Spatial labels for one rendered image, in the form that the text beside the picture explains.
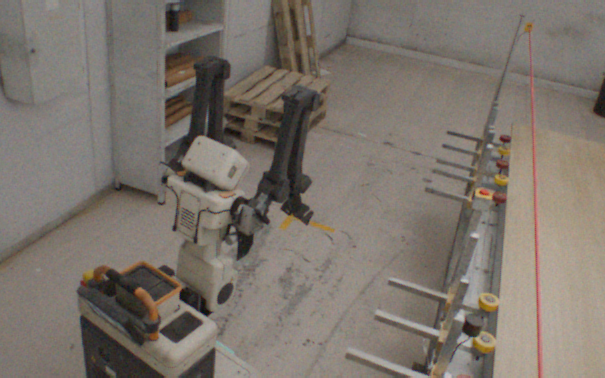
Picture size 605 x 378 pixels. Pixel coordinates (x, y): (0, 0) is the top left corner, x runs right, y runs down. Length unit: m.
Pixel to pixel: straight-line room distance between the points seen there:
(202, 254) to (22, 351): 1.36
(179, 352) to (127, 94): 2.45
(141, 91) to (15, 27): 1.08
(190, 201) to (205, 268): 0.32
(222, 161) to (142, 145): 2.19
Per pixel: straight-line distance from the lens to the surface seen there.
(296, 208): 2.24
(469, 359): 2.46
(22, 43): 3.21
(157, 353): 2.00
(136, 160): 4.22
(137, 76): 3.94
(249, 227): 1.97
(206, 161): 2.01
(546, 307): 2.44
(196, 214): 2.04
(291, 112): 1.94
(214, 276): 2.21
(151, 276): 2.13
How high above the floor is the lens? 2.25
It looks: 29 degrees down
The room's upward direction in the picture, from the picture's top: 8 degrees clockwise
